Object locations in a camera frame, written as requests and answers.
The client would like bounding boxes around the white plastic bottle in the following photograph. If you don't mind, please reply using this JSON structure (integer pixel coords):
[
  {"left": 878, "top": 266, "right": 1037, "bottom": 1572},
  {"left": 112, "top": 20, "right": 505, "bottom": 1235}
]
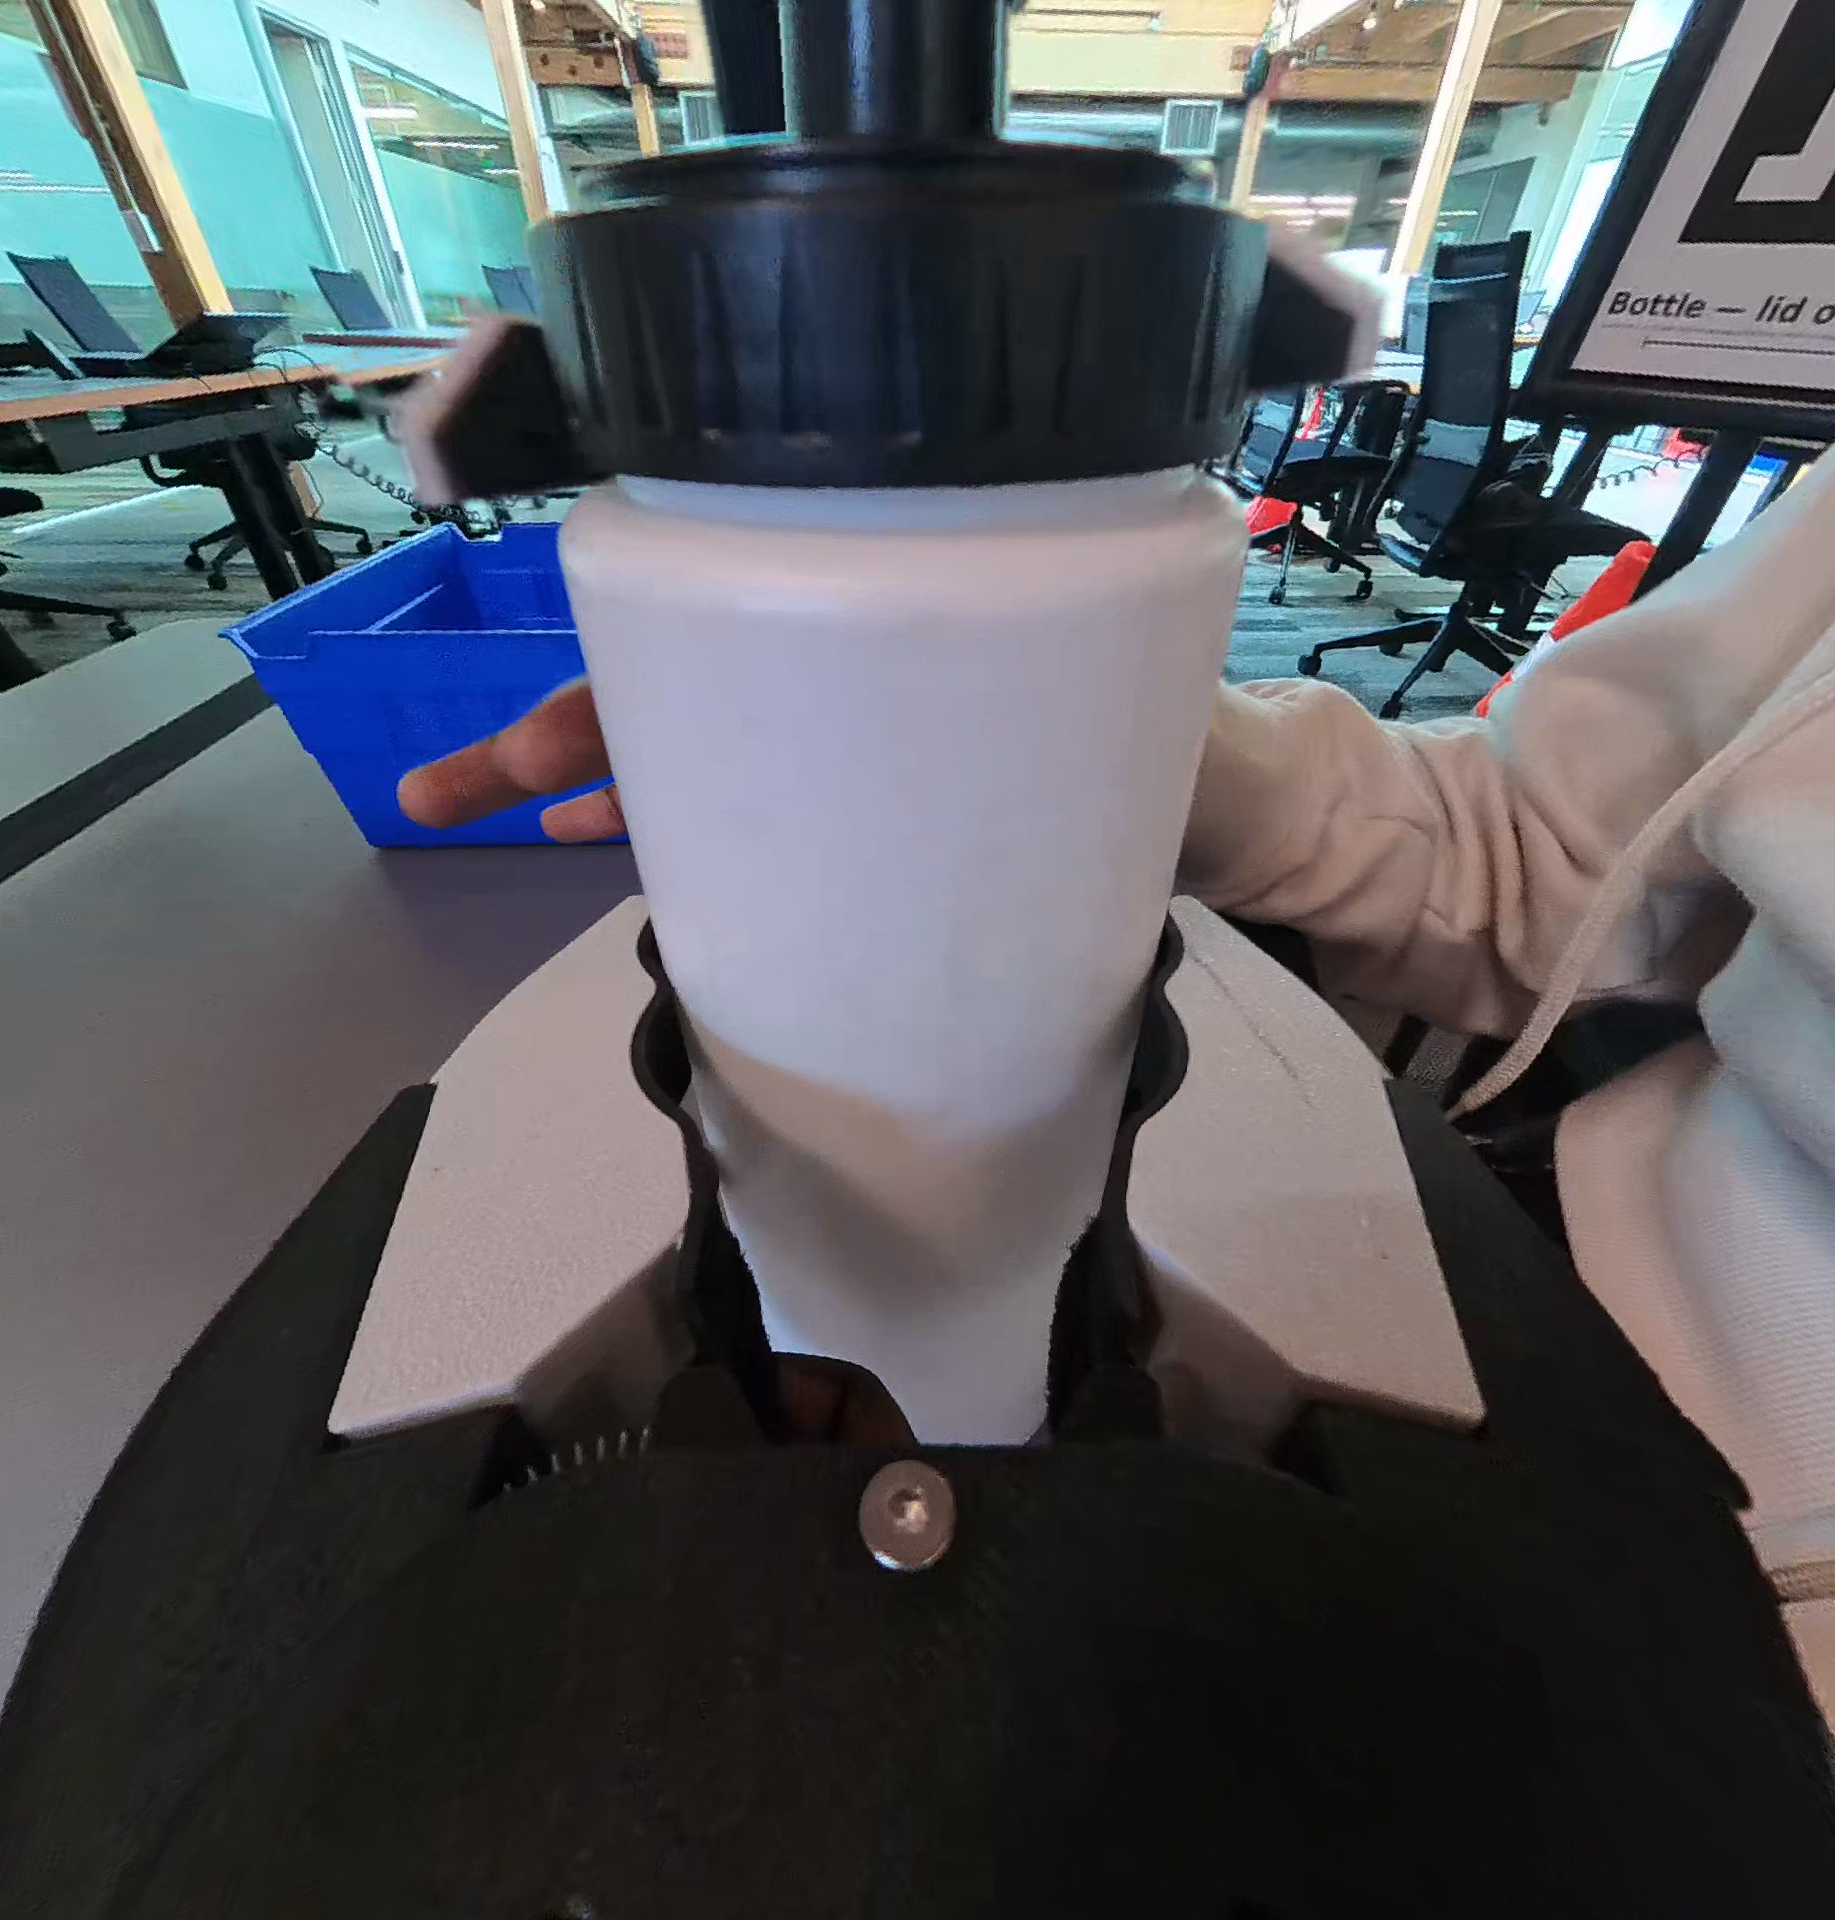
[{"left": 557, "top": 466, "right": 1254, "bottom": 1444}]

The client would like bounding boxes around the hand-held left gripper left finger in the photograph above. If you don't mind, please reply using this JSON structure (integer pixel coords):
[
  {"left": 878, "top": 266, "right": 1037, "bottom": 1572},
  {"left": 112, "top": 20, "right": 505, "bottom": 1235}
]
[{"left": 327, "top": 899, "right": 781, "bottom": 1479}]

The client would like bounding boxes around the black bottle lid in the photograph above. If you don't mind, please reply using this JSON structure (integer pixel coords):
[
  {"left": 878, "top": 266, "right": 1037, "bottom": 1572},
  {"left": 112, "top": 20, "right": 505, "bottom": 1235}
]
[{"left": 528, "top": 0, "right": 1281, "bottom": 494}]

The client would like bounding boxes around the orange cloth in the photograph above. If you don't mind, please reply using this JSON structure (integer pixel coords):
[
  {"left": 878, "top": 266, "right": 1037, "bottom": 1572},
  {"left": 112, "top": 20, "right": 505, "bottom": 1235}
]
[{"left": 1473, "top": 538, "right": 1662, "bottom": 720}]

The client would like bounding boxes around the blue plastic bin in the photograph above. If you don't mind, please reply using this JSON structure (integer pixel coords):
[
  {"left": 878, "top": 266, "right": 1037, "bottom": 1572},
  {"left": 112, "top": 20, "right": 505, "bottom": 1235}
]
[{"left": 218, "top": 516, "right": 627, "bottom": 853}]

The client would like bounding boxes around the person's left hand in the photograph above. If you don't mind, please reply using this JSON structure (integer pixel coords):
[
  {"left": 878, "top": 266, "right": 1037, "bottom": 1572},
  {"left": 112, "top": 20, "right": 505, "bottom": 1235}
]
[{"left": 777, "top": 1356, "right": 906, "bottom": 1448}]

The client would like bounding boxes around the person's right hand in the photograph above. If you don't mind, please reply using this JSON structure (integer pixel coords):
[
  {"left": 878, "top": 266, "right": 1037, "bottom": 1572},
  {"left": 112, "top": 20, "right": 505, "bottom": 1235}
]
[{"left": 396, "top": 677, "right": 627, "bottom": 844}]

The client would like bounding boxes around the black laptop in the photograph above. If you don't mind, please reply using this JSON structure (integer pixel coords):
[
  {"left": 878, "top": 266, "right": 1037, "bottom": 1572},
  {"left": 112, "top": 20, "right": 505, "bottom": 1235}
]
[{"left": 24, "top": 306, "right": 291, "bottom": 380}]

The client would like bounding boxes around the wooden pillar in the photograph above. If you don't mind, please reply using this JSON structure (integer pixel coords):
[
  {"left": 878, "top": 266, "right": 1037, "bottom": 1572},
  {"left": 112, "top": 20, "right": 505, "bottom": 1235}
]
[
  {"left": 48, "top": 0, "right": 236, "bottom": 324},
  {"left": 1389, "top": 0, "right": 1507, "bottom": 279},
  {"left": 482, "top": 0, "right": 553, "bottom": 225}
]

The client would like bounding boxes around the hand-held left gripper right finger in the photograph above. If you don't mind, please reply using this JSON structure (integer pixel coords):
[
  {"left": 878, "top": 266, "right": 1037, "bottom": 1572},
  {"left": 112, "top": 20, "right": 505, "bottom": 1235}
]
[{"left": 1049, "top": 898, "right": 1489, "bottom": 1448}]

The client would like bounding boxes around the wooden top desk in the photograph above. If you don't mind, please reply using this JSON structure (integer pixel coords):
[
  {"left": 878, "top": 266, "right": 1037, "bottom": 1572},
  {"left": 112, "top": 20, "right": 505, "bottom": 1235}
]
[{"left": 0, "top": 337, "right": 461, "bottom": 602}]

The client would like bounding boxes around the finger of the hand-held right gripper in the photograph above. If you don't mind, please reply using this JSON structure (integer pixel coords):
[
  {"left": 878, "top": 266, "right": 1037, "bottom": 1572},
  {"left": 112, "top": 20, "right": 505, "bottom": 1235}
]
[
  {"left": 402, "top": 313, "right": 595, "bottom": 510},
  {"left": 1244, "top": 223, "right": 1386, "bottom": 392}
]

